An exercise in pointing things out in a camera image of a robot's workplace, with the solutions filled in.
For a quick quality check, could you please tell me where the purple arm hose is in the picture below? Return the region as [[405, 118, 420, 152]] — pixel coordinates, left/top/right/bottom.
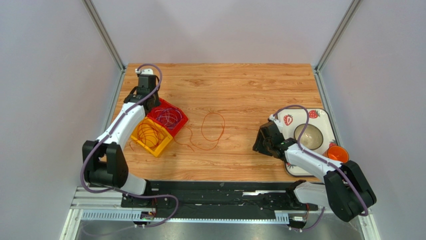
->
[[79, 63, 180, 231], [271, 104, 370, 232]]

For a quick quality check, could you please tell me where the purple left arm hose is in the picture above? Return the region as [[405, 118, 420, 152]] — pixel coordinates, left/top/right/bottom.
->
[[79, 63, 180, 231]]

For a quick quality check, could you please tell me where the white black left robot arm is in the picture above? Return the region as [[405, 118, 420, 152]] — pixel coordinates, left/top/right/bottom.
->
[[80, 63, 163, 198]]

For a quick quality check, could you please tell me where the beige ceramic bowl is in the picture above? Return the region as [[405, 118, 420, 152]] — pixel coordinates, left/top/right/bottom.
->
[[293, 124, 324, 150]]

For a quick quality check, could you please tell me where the pink cable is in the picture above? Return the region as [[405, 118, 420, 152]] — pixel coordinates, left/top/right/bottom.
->
[[153, 107, 184, 131]]

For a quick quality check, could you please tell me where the purple right arm hose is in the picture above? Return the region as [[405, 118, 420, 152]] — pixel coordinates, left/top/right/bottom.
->
[[271, 104, 370, 232]]

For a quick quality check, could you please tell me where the strawberry pattern tray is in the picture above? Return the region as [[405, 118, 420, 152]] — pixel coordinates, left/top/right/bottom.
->
[[275, 108, 338, 177]]

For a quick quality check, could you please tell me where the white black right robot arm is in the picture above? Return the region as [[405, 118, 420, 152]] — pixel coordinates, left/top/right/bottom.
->
[[252, 119, 377, 222]]

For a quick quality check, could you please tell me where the orange round object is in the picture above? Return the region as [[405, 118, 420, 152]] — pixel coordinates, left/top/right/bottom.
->
[[323, 145, 350, 163]]

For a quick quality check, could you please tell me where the red cable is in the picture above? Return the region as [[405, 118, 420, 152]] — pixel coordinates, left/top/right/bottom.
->
[[129, 119, 166, 151]]

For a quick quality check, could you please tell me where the yellow plastic bin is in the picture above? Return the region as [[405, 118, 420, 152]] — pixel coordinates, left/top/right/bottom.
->
[[130, 117, 173, 158]]

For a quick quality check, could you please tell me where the blue cable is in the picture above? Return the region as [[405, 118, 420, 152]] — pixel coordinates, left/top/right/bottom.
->
[[156, 108, 184, 130]]

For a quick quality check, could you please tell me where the red plastic bin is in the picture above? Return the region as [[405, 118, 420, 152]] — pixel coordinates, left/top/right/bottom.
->
[[147, 98, 189, 137]]

